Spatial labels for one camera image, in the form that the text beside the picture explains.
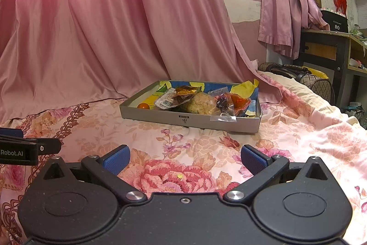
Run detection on wooden desk with black frame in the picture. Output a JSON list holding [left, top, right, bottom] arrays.
[[300, 28, 367, 108]]

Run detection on dark red snack packet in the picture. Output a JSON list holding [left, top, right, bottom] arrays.
[[210, 93, 237, 122]]

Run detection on yellow cloth item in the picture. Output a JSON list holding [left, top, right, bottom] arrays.
[[308, 68, 329, 79]]

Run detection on black box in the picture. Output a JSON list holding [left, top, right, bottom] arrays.
[[320, 10, 350, 33]]

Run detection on quilted grey bag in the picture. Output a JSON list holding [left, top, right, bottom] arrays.
[[298, 73, 336, 105]]

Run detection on golden brown snack packet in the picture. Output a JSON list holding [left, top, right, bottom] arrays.
[[174, 85, 200, 98]]

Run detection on pink curtain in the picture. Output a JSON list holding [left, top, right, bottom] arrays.
[[0, 0, 283, 125]]

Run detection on lilac tied curtain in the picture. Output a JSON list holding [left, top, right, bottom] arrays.
[[255, 0, 330, 61]]

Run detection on puffed rice cake packet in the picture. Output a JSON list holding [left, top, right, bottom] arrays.
[[183, 92, 220, 116]]

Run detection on black handbag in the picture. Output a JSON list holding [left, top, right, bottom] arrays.
[[258, 62, 312, 76]]

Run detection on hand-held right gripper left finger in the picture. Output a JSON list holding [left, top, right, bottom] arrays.
[[42, 144, 148, 203]]

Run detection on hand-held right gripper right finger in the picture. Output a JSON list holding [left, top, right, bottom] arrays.
[[223, 144, 334, 203]]

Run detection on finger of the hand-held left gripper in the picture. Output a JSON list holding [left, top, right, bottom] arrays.
[[0, 128, 38, 145], [37, 138, 62, 155]]

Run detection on grey shallow box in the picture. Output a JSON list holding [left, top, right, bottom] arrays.
[[120, 79, 262, 134]]

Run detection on clear packet with white label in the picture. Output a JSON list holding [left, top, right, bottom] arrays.
[[154, 89, 184, 111]]

